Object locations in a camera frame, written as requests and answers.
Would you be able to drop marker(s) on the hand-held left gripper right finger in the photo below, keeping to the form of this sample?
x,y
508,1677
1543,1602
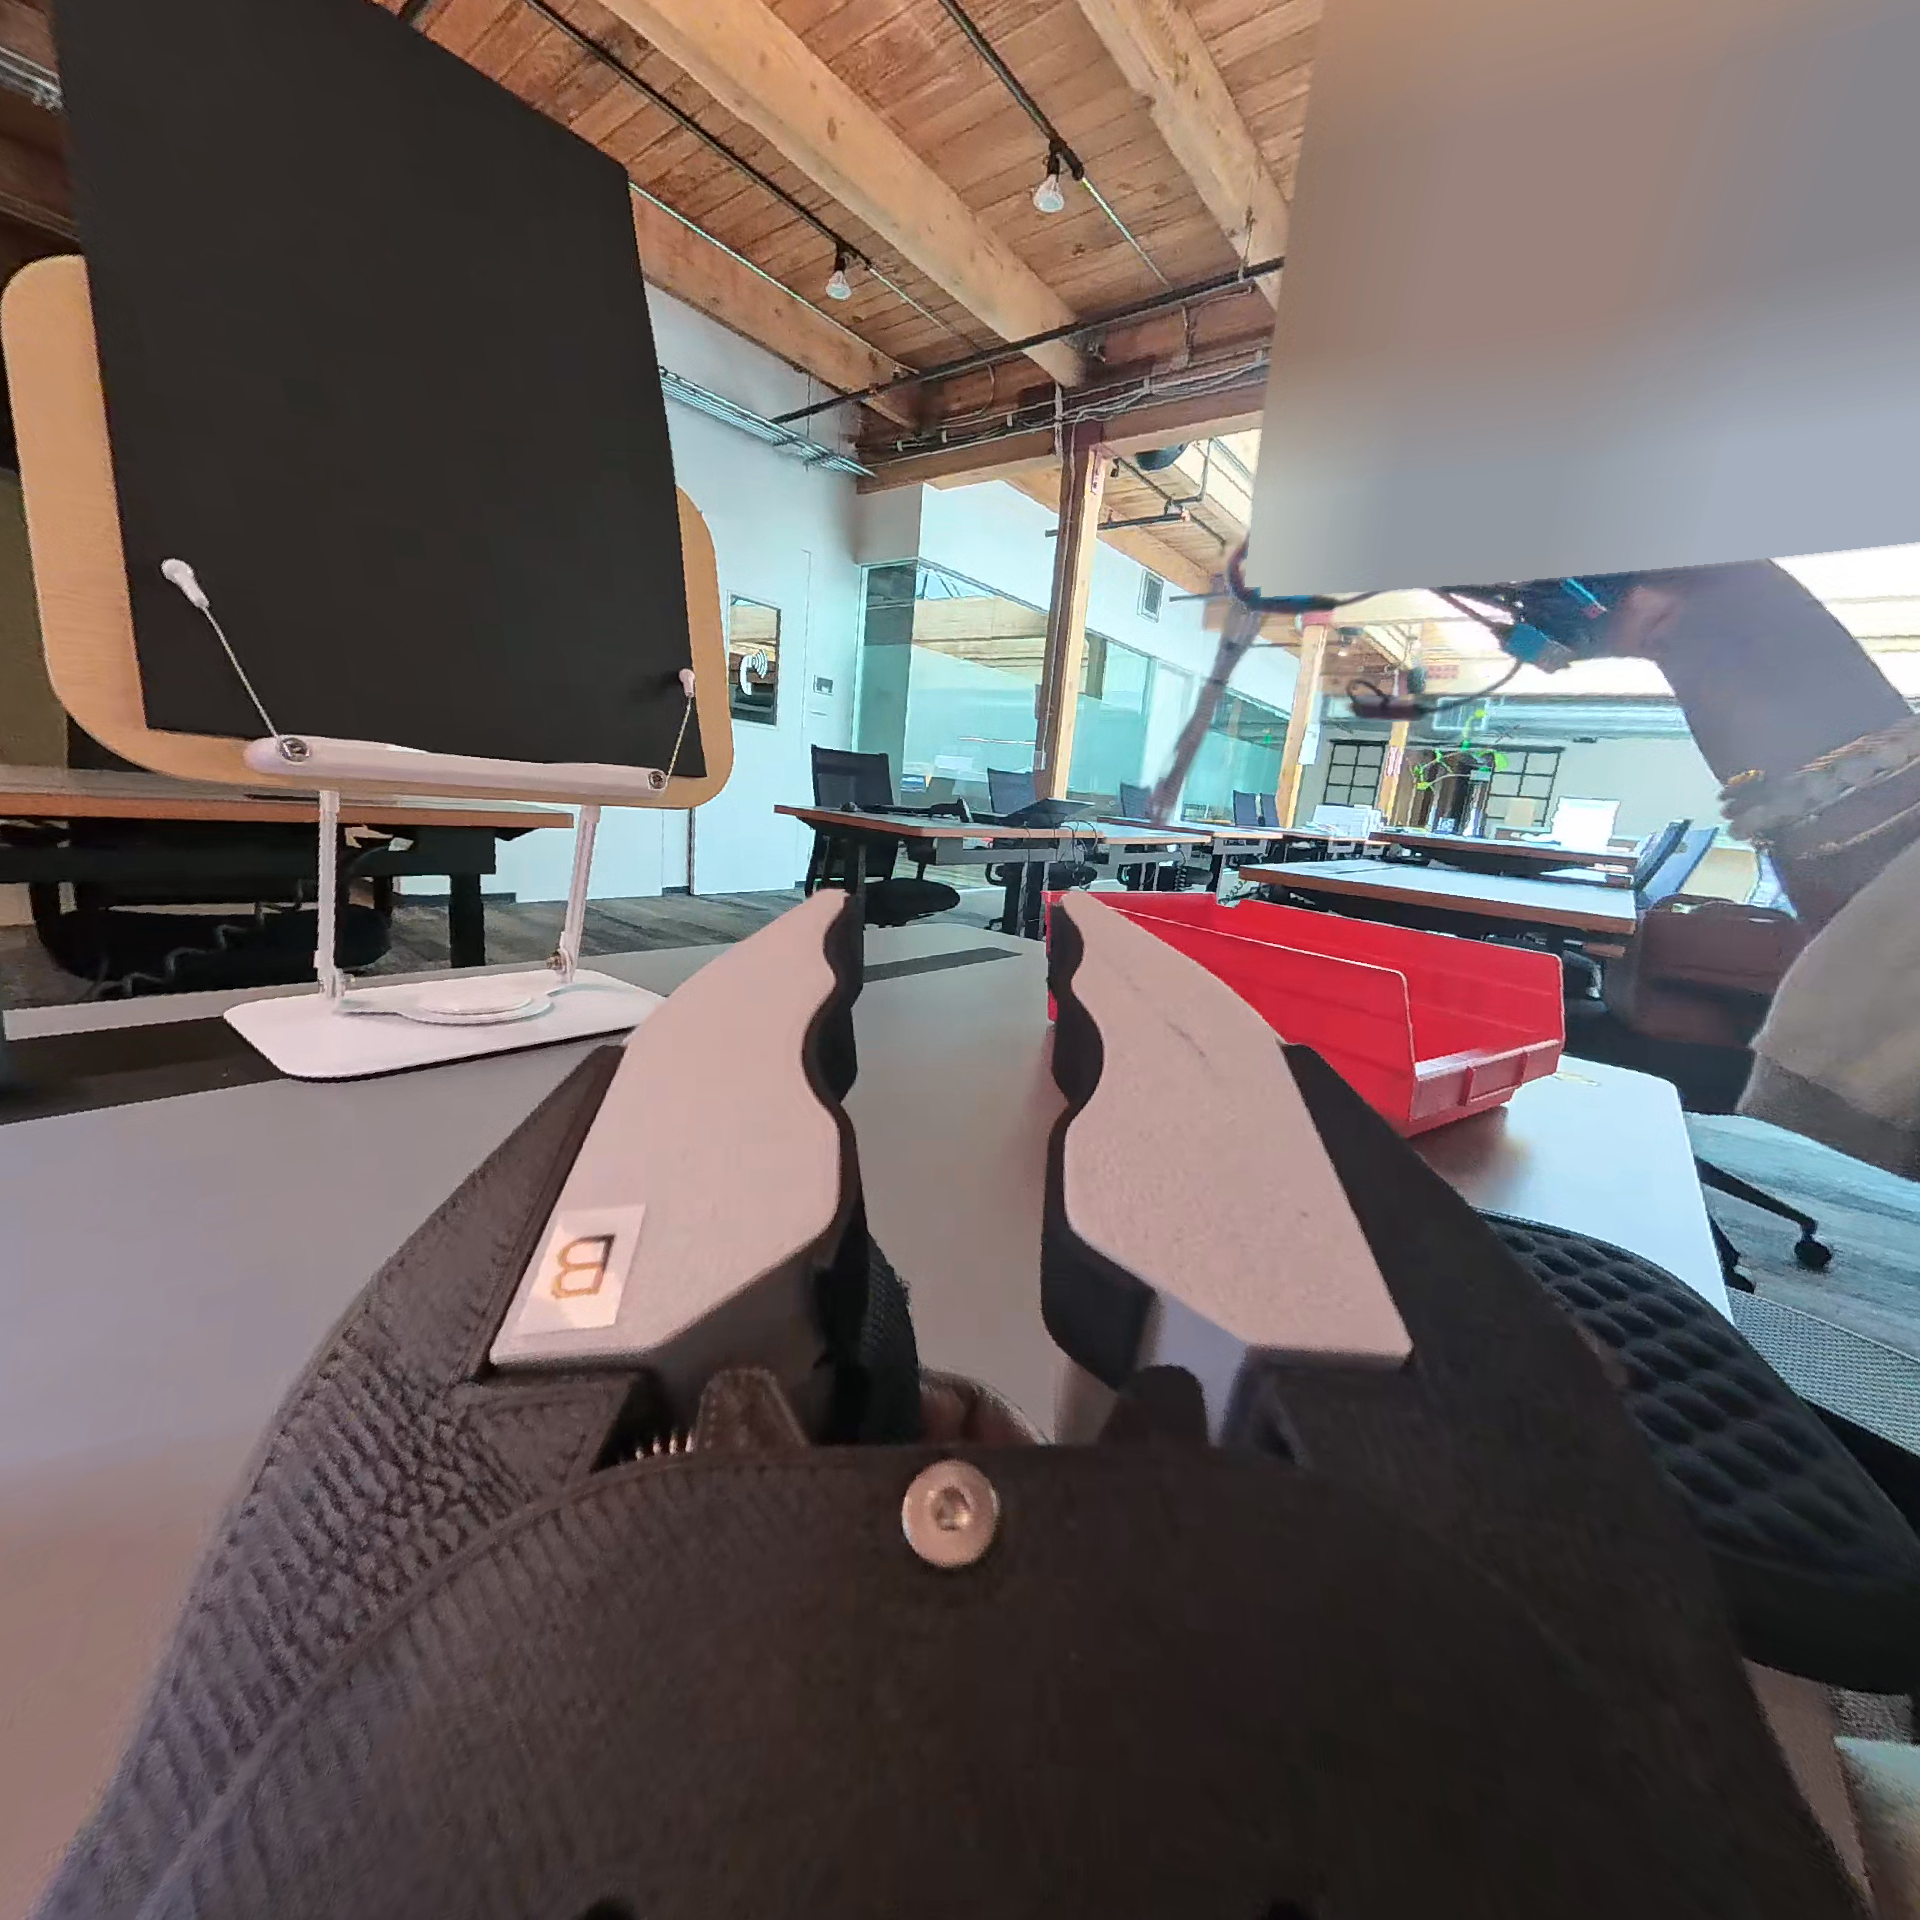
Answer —
x,y
1215,1171

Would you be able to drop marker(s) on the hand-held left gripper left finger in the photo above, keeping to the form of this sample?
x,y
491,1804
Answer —
x,y
704,1125

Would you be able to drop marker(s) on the person's right forearm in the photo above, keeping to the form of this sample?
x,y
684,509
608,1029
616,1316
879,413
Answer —
x,y
1740,661

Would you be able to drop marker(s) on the red plastic bin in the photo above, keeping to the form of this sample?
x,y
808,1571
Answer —
x,y
1348,1003

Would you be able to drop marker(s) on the white board stand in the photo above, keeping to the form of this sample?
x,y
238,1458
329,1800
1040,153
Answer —
x,y
376,1036

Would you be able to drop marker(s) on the black laptop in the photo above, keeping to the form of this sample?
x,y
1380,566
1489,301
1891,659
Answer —
x,y
1049,810

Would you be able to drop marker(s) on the green plant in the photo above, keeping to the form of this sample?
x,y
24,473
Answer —
x,y
1447,773

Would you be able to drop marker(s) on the brown office chair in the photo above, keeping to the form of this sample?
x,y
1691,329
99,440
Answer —
x,y
1711,961

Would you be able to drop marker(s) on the black honeycomb cushion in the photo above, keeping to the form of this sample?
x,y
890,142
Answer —
x,y
1724,1425

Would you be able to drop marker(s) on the black board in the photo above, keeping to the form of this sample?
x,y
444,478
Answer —
x,y
376,376

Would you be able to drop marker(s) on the rounded wooden panel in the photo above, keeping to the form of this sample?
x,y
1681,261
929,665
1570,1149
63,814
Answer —
x,y
75,524

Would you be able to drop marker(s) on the wall sign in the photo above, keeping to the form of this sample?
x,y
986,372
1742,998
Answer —
x,y
755,661

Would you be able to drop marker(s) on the wooden post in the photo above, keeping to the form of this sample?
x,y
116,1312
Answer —
x,y
1067,628

